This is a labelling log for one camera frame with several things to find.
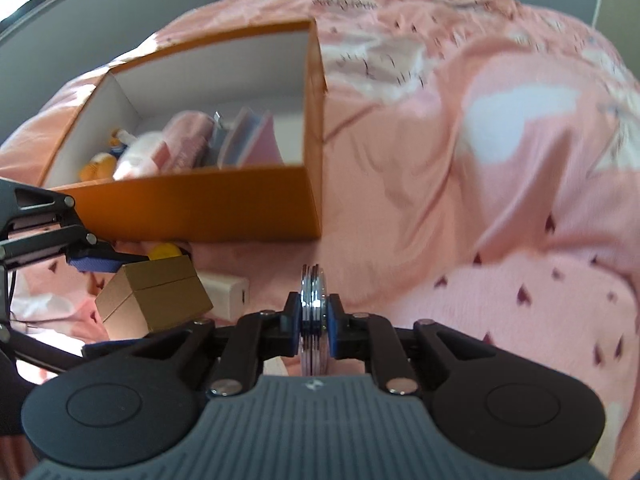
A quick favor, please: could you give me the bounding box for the gold cardboard gift box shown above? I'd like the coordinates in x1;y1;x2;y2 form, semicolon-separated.
96;256;213;340

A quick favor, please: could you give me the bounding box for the grey felt pad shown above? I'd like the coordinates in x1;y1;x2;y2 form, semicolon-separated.
217;107;260;168

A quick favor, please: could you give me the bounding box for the white panda plush toy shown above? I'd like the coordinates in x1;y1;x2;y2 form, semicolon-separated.
113;131;169;181

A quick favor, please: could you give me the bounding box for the white power adapter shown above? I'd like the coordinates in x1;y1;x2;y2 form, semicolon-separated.
198;271;250;322

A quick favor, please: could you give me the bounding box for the orange duck plush toy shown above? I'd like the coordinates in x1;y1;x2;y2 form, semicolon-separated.
78;129;136;182

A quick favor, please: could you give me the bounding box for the cream bedroom door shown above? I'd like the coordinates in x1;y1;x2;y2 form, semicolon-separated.
594;0;640;78

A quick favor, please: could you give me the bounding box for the orange cardboard storage box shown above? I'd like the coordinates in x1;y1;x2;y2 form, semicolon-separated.
40;20;326;243

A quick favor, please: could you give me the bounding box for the yellow tape measure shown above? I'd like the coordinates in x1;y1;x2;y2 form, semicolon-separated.
148;243;183;260

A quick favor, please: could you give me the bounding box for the pink folded cloth pouch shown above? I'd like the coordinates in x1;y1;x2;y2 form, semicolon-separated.
152;110;215;174

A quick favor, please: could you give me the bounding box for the pink printed bed quilt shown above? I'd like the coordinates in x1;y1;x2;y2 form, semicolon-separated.
1;0;639;479

